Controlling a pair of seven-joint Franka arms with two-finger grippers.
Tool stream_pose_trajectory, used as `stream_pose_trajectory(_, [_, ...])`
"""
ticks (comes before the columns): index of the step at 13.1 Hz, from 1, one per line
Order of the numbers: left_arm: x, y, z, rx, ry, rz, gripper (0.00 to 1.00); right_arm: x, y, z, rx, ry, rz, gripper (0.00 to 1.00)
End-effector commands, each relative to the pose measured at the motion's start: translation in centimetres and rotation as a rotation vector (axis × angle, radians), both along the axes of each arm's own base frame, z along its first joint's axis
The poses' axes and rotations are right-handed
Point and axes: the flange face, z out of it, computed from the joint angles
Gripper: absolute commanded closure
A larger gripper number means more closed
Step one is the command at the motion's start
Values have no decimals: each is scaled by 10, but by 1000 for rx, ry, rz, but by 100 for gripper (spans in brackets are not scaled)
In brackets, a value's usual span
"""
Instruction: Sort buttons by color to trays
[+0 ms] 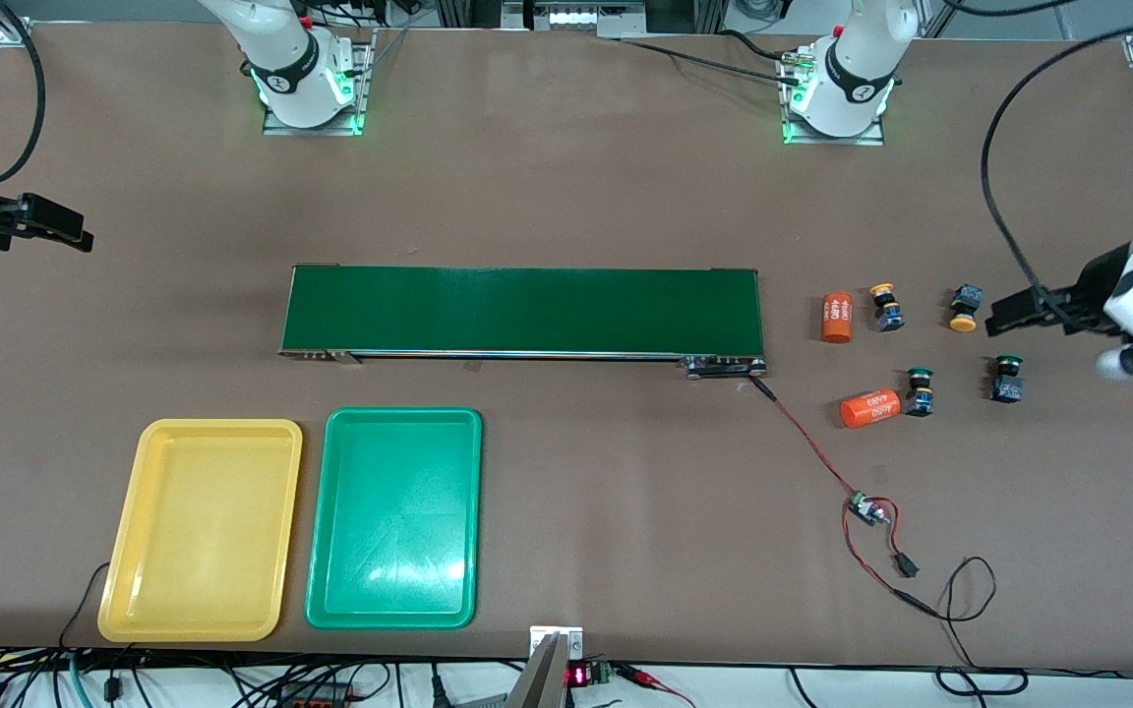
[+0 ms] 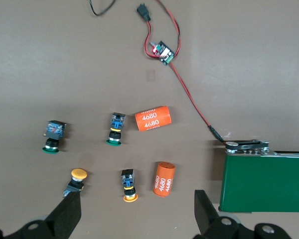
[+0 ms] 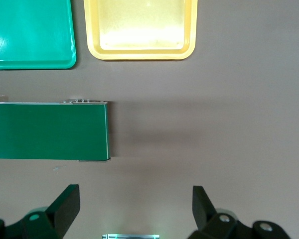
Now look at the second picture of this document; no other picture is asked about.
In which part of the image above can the yellow mushroom push button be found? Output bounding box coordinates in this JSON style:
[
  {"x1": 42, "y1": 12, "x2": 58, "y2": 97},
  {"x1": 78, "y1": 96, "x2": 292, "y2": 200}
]
[
  {"x1": 121, "y1": 168, "x2": 140, "y2": 203},
  {"x1": 62, "y1": 168, "x2": 88, "y2": 199}
]

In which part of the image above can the black plug connector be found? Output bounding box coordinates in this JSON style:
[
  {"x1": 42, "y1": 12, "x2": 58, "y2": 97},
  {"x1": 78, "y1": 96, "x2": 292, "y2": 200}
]
[{"x1": 136, "y1": 2, "x2": 151, "y2": 22}]

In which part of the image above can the small speed controller board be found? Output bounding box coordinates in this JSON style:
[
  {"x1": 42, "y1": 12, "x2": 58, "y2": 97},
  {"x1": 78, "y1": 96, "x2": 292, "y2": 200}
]
[{"x1": 150, "y1": 40, "x2": 175, "y2": 66}]

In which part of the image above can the green mushroom push button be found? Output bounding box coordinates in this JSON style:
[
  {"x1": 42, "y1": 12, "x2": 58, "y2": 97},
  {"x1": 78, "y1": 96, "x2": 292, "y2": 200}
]
[
  {"x1": 105, "y1": 112, "x2": 127, "y2": 146},
  {"x1": 41, "y1": 120, "x2": 67, "y2": 154}
]

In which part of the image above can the thin black cable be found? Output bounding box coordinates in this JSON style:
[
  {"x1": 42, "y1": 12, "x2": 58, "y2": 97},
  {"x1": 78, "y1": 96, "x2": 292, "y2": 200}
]
[{"x1": 88, "y1": 0, "x2": 117, "y2": 17}]

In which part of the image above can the green conveyor belt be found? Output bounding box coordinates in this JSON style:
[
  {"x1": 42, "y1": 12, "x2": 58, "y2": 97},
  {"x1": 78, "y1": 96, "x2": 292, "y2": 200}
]
[{"x1": 218, "y1": 139, "x2": 299, "y2": 214}]

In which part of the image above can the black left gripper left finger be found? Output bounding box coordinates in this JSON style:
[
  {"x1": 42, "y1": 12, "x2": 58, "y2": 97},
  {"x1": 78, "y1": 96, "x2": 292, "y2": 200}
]
[{"x1": 0, "y1": 191, "x2": 82, "y2": 239}]

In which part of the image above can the red black conveyor power cable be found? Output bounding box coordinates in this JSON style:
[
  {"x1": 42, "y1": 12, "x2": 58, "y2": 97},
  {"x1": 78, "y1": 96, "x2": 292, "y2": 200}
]
[{"x1": 170, "y1": 62, "x2": 225, "y2": 144}]

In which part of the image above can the red black supply cable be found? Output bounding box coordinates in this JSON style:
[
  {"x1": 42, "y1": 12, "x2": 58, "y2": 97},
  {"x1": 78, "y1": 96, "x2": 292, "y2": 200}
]
[{"x1": 156, "y1": 0, "x2": 182, "y2": 62}]

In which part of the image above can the red black plug cable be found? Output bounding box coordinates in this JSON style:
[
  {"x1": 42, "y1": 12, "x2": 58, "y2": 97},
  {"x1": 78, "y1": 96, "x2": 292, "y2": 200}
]
[{"x1": 144, "y1": 19, "x2": 162, "y2": 60}]

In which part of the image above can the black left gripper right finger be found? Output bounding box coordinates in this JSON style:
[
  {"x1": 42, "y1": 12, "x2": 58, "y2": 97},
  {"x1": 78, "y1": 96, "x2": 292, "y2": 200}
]
[{"x1": 193, "y1": 190, "x2": 294, "y2": 239}]

